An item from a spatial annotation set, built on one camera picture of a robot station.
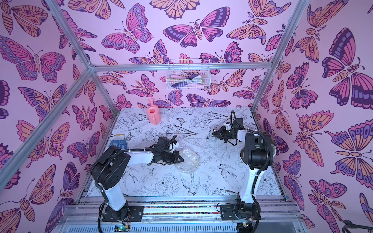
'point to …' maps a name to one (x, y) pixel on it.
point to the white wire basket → (188, 74)
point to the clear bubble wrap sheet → (190, 163)
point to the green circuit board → (121, 228)
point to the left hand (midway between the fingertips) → (184, 160)
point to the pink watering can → (153, 112)
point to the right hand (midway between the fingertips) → (214, 132)
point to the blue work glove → (120, 143)
